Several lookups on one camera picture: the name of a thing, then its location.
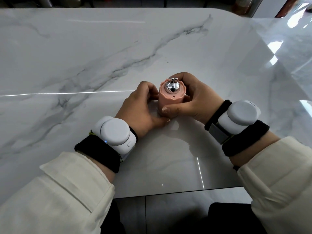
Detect pink device with silver ball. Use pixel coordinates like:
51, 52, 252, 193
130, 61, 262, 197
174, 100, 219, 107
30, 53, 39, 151
158, 77, 187, 119

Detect person's left leg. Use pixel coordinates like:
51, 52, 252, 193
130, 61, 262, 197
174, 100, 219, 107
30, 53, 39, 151
107, 199, 128, 234

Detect wide black wrist strap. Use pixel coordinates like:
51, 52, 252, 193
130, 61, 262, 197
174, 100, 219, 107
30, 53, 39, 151
221, 120, 271, 158
74, 136, 122, 174

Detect person's left hand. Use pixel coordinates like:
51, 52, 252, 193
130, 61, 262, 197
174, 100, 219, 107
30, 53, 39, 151
114, 81, 172, 140

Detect person's left forearm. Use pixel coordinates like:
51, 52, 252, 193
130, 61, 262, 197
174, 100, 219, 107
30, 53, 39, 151
0, 137, 122, 234

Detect white round wrist tracker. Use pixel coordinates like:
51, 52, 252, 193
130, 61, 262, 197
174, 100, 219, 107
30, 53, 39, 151
218, 101, 261, 135
93, 116, 137, 155

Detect person's right hand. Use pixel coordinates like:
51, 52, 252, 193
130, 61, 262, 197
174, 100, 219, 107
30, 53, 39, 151
162, 72, 226, 125

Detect person's right forearm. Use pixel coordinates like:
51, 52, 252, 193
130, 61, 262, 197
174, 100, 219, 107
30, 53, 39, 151
223, 131, 312, 234

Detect narrow black and grey band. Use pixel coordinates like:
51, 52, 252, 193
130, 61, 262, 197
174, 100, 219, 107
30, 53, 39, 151
204, 99, 233, 145

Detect reddish brown container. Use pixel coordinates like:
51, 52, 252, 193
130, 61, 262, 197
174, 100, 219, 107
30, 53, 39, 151
232, 0, 265, 16

